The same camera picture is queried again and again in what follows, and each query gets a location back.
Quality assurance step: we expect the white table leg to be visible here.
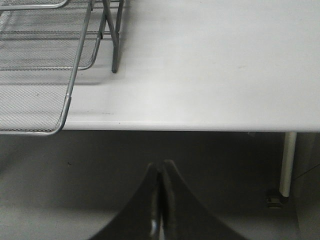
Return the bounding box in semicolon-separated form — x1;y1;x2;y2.
266;132;297;209

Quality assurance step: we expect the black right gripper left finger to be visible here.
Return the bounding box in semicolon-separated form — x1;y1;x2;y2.
91;163;160;240

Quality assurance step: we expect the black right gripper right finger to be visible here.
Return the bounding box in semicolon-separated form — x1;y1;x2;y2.
161;160;245;240

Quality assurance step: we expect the silver metal rack frame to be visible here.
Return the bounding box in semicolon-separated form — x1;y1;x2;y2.
99;0;124;74

